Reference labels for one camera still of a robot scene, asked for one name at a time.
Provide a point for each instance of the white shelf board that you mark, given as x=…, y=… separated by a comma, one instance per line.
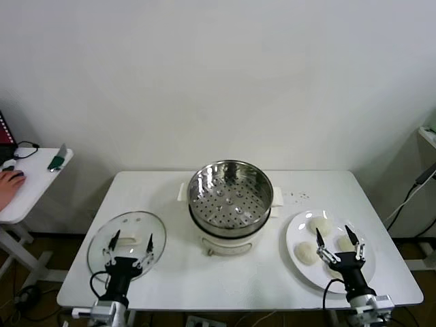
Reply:
x=428, y=138

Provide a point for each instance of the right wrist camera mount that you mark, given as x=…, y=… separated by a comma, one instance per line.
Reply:
x=383, y=301

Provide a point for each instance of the black laptop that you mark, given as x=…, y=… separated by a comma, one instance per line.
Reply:
x=6, y=139

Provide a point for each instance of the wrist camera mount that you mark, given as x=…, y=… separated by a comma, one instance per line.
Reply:
x=383, y=301
x=80, y=311

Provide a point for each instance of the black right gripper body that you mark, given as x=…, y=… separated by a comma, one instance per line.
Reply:
x=351, y=269

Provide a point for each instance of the person's bare hand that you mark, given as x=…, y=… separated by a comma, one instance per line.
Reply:
x=8, y=185

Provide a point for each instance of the white side table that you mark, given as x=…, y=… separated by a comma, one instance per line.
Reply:
x=37, y=184

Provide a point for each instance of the white floor power strip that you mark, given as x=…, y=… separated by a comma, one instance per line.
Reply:
x=24, y=295

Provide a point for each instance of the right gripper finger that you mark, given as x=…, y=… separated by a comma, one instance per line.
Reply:
x=354, y=240
x=320, y=242

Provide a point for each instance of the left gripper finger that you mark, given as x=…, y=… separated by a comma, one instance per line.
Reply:
x=114, y=240
x=150, y=243

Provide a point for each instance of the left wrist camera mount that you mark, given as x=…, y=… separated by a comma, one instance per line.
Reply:
x=80, y=311

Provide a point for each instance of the grey floor power strip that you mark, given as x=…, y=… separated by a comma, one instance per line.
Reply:
x=199, y=321

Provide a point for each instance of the white round plate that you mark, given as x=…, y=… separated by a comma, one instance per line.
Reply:
x=298, y=236

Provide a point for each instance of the white steamed baozi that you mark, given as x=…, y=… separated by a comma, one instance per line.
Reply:
x=329, y=270
x=323, y=223
x=306, y=253
x=343, y=242

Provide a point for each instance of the dark computer mouse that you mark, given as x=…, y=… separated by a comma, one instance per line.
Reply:
x=21, y=174

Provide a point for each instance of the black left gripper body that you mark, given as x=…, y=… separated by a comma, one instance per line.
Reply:
x=119, y=276

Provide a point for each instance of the white floor frame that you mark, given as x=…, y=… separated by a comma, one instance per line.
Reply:
x=424, y=248

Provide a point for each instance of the small white black gadget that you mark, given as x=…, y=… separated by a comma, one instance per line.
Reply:
x=8, y=165

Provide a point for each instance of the perforated steel steamer basket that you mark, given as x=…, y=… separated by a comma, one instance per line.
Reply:
x=231, y=204

